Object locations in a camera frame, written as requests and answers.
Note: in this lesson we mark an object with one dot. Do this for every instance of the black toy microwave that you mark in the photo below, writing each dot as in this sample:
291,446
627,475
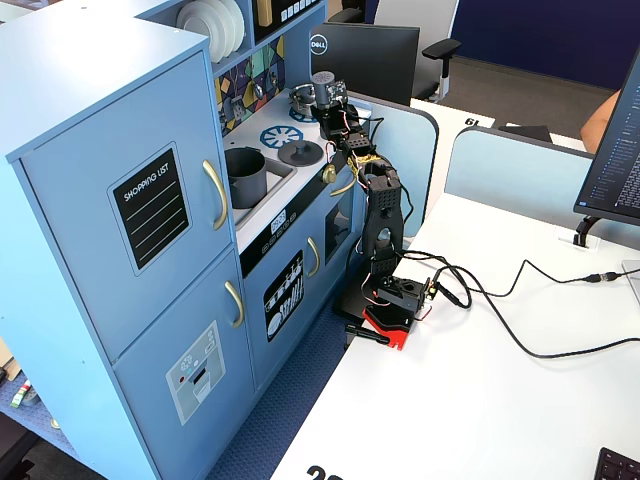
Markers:
285,15

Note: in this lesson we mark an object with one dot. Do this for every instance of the blue dishwasher door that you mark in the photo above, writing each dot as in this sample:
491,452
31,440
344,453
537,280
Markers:
255,320

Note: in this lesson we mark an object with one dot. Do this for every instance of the gray toy sink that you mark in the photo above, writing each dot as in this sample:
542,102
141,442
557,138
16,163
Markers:
280,175

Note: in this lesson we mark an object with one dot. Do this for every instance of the black shopping list board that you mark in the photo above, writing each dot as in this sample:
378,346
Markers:
150,207

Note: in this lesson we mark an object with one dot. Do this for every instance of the black office chair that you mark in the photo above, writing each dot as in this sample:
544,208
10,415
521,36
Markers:
440,50

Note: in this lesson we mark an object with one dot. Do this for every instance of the blue toy kitchen unit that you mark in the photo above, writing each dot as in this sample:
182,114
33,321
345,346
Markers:
100,100

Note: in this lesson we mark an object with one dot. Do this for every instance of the blue oven door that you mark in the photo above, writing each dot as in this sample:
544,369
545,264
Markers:
332,225

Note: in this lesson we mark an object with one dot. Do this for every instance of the white plate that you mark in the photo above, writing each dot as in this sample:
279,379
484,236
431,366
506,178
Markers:
241,22
197,27
229,25

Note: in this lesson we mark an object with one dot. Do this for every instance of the small green white box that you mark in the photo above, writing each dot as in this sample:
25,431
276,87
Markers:
21,394

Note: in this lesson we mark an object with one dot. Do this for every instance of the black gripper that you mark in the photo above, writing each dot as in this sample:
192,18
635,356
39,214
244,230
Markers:
326,121

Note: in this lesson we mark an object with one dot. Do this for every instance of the person forearm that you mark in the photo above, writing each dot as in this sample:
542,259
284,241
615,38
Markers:
600,125

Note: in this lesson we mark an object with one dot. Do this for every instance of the steel slotted spatula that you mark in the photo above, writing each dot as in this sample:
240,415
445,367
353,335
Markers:
238,111

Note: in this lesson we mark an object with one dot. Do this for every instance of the black monitor stand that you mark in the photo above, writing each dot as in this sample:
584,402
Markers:
584,230

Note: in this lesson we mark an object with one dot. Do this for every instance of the steel pot with lid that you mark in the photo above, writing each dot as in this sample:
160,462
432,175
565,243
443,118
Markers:
301,97

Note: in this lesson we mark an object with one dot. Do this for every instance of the steel spoon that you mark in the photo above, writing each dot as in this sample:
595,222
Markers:
274,79

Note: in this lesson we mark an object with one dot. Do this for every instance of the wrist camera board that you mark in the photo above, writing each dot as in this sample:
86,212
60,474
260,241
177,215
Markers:
338,90

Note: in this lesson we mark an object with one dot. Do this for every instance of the digital clock display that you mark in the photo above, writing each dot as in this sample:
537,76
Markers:
278,221

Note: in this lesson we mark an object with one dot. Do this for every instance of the gold stove knob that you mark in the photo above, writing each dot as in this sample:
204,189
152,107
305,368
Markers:
328,174

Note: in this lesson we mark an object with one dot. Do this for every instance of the black Dell monitor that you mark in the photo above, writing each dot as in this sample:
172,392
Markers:
365,60

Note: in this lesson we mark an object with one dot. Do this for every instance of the gray pot lid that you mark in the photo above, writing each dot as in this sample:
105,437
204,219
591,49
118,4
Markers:
300,154

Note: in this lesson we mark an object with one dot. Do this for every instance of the gray cooking pot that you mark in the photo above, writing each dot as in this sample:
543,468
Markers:
247,182

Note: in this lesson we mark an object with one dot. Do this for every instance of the monitor showing code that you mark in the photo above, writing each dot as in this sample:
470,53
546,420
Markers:
615,165

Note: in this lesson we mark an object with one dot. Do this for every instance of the black table clamp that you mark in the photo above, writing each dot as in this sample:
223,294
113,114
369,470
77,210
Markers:
367,334

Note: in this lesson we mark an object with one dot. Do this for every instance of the steel ladle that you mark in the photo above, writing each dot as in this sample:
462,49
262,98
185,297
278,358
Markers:
257,91

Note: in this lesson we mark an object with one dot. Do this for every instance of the robot base with controller board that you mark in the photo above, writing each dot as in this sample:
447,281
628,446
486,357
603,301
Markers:
395,310

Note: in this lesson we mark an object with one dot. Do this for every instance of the blue fridge door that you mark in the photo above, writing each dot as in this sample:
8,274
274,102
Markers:
75,240

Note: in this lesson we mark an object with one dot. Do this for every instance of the black keyboard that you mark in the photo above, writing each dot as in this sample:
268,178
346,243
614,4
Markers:
620,465

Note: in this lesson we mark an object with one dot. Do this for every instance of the blue freezer door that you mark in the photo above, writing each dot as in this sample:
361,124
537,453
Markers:
150,390

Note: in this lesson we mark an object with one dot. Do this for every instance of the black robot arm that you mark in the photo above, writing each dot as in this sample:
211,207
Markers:
382,210

